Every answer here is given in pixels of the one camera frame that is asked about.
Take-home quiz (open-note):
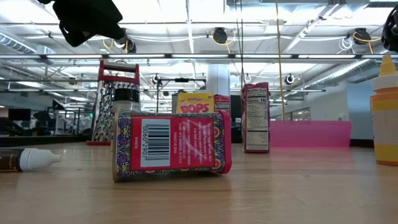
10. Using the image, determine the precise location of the red translucent plastic bin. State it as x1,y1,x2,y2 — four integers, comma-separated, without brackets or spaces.
269,120,353,148

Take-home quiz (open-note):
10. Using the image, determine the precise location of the yellow Corn Pops box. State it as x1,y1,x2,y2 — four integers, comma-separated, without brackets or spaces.
176,91,215,114

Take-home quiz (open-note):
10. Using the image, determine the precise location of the metal box grater red handle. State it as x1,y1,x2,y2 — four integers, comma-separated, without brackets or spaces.
86,59,141,146

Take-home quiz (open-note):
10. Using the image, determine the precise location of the black ceiling cable reel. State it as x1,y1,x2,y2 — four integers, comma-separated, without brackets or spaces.
124,37,137,54
353,27,373,45
212,27,229,45

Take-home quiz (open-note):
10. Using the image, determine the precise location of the black hanging cable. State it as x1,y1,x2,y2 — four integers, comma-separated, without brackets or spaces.
239,0,245,91

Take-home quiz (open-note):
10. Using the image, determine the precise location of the small red cereal box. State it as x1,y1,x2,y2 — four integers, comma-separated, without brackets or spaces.
213,94,231,115

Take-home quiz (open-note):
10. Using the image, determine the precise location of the pink box nutrition label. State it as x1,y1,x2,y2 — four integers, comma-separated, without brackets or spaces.
241,82,271,154

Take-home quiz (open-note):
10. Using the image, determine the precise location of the black metal table frame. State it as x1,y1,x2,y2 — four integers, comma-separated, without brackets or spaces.
0,133,376,149

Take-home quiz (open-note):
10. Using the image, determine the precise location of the black metal frame stand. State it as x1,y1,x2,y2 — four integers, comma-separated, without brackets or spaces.
156,77,208,113

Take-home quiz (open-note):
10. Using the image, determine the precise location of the dark dropper bottle white cap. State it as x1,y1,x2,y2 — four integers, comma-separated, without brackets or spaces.
0,147,62,173

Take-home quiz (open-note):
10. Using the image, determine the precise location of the glass shaker black lid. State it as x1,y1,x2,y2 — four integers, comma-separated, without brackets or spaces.
112,88,141,112

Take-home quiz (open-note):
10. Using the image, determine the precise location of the yellow hanging cable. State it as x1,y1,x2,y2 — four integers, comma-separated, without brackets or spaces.
274,0,286,121

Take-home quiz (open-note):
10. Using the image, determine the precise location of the red patterned spice tin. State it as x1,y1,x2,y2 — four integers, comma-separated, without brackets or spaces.
111,108,233,183

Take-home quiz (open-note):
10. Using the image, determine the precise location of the yellow squeeze bottle white collar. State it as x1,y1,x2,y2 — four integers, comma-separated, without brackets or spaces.
369,55,398,167

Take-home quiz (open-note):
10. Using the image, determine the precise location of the background workstation frame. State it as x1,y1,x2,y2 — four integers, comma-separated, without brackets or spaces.
32,99,94,138

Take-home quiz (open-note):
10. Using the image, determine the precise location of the black monitor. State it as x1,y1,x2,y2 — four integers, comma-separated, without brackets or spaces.
8,108,32,122

